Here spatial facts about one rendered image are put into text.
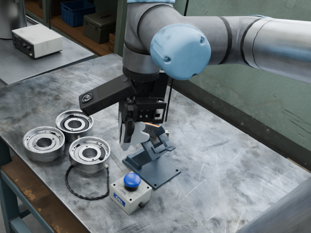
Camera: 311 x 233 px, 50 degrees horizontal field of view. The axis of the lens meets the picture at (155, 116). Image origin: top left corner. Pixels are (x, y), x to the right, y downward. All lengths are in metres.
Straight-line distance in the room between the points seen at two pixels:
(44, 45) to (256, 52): 1.23
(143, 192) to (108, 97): 0.26
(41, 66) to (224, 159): 0.92
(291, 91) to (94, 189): 1.70
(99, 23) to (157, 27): 2.25
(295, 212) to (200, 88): 2.44
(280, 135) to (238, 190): 1.57
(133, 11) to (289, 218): 0.40
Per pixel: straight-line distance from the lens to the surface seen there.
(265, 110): 2.44
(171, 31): 0.47
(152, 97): 0.66
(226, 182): 0.94
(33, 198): 1.17
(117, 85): 0.65
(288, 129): 2.43
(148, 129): 1.00
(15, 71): 1.53
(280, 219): 0.30
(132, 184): 0.77
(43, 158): 0.90
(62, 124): 0.99
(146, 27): 0.52
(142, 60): 0.59
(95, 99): 0.65
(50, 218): 1.12
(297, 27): 0.46
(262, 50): 0.49
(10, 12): 1.75
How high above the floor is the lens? 1.45
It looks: 36 degrees down
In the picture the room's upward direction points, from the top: 10 degrees clockwise
